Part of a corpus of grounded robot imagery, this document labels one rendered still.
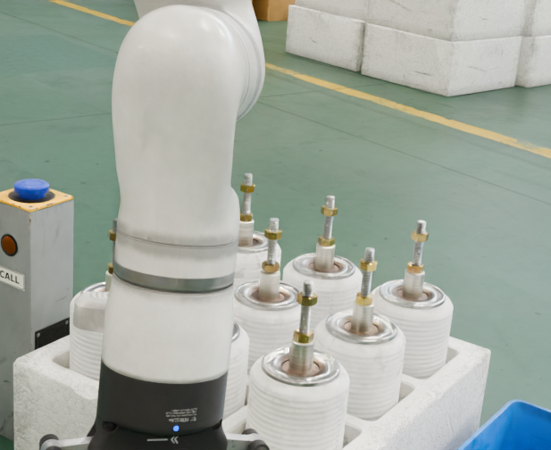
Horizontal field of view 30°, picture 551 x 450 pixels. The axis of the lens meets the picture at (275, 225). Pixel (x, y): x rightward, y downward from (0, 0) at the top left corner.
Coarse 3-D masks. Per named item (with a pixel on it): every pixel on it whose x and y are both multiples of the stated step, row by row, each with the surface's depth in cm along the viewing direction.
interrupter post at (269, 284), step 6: (264, 276) 112; (270, 276) 112; (276, 276) 112; (264, 282) 112; (270, 282) 112; (276, 282) 112; (264, 288) 113; (270, 288) 112; (276, 288) 113; (258, 294) 114; (264, 294) 113; (270, 294) 113; (276, 294) 113; (270, 300) 113
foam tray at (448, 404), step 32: (32, 352) 113; (64, 352) 114; (448, 352) 122; (480, 352) 121; (32, 384) 110; (64, 384) 107; (96, 384) 107; (416, 384) 112; (448, 384) 113; (480, 384) 122; (32, 416) 111; (64, 416) 108; (352, 416) 105; (384, 416) 105; (416, 416) 106; (448, 416) 115; (32, 448) 112; (352, 448) 99; (384, 448) 101; (416, 448) 109; (448, 448) 118
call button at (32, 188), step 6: (18, 180) 120; (24, 180) 121; (30, 180) 121; (36, 180) 121; (42, 180) 121; (18, 186) 119; (24, 186) 119; (30, 186) 119; (36, 186) 119; (42, 186) 119; (48, 186) 120; (18, 192) 119; (24, 192) 118; (30, 192) 118; (36, 192) 118; (42, 192) 119; (24, 198) 119; (30, 198) 119; (36, 198) 119
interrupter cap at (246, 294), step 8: (256, 280) 117; (240, 288) 115; (248, 288) 115; (256, 288) 115; (280, 288) 116; (288, 288) 116; (296, 288) 116; (240, 296) 113; (248, 296) 113; (256, 296) 114; (280, 296) 114; (288, 296) 114; (248, 304) 111; (256, 304) 111; (264, 304) 111; (272, 304) 111; (280, 304) 111; (288, 304) 111; (296, 304) 112
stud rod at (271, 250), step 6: (270, 222) 111; (276, 222) 111; (270, 228) 111; (276, 228) 111; (270, 240) 111; (276, 240) 112; (270, 246) 112; (276, 246) 112; (270, 252) 112; (270, 258) 112
